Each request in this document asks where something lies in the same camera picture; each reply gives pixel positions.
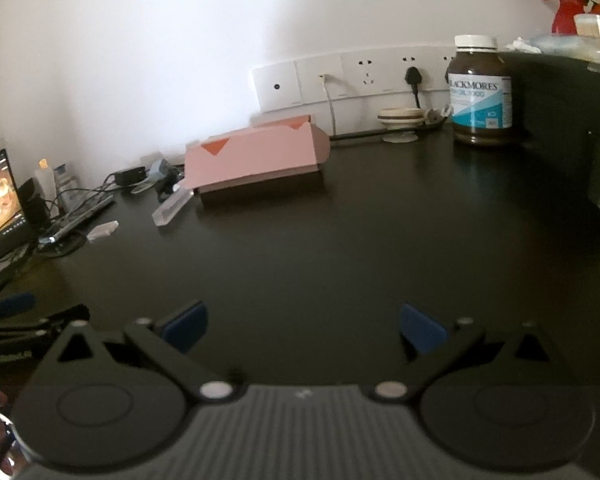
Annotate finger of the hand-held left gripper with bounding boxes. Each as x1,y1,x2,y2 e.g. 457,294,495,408
0,291,37,322
0,304,91,347

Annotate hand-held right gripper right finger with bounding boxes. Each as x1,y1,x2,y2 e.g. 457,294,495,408
370,302,563,403

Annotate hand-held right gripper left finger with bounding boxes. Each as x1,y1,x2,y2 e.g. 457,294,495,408
45,300,233,403

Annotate small clear bottle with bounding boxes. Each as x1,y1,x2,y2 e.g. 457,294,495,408
151,187,197,229

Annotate clear plastic case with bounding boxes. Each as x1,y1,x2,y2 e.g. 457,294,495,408
87,220,119,242

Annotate pink cardboard box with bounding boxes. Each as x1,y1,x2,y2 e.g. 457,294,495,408
184,115,332,206

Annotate black desktop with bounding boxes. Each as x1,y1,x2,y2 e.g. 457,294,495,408
0,120,600,461

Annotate monitor screen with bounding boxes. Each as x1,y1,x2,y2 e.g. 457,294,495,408
0,149,36,271

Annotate black speaker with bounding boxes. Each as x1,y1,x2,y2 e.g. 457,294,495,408
17,177,51,231

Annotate black smartphone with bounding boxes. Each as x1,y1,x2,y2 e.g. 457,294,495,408
37,194,117,248

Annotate white bottle with orange cap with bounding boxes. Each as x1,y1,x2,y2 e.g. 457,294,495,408
34,159,58,206

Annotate clear bottle with blue cap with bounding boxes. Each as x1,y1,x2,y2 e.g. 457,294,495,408
55,162,81,208

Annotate blue charger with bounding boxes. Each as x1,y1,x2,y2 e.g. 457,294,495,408
147,159,171,183

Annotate black power adapter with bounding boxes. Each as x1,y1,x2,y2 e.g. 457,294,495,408
112,166,147,188

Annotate brown supplement bottle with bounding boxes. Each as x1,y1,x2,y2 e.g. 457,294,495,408
446,35,513,147

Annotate black storage box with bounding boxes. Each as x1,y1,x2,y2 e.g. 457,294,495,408
500,50,600,226

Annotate black power plug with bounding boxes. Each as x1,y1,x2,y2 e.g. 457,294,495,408
405,66,426,111

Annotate white crumpled tissue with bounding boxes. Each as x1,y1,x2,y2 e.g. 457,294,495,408
505,36,543,56

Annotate red vase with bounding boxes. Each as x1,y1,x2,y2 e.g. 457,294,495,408
551,0,588,36

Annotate cotton swab container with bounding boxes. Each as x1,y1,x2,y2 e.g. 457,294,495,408
574,12,600,41

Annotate black adapter cable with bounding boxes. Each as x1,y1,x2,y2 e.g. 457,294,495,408
45,172,118,221

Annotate white USB cable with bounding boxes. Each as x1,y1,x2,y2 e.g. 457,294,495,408
319,74,340,137

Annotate white wall socket panel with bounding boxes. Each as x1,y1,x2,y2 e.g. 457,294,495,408
252,45,461,113

